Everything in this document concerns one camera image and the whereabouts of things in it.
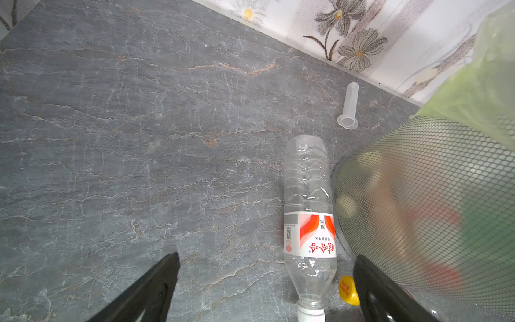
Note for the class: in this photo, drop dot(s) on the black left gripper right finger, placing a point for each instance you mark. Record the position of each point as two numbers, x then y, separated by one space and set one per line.
381 299

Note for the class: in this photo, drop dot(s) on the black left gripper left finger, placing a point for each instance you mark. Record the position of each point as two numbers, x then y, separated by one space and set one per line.
149 298

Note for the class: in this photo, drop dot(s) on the green mesh waste bin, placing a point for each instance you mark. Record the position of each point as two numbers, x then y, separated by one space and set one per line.
431 204

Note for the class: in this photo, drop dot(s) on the green plastic bin liner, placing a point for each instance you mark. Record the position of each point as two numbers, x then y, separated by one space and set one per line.
481 94

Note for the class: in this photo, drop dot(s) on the small yellow cap bottle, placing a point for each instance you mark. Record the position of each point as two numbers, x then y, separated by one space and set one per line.
348 292

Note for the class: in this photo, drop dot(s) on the clear bottle red white label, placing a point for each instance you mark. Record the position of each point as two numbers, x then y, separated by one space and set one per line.
310 254

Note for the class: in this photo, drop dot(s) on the clear plastic tube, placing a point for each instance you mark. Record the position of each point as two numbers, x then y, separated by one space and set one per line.
347 119

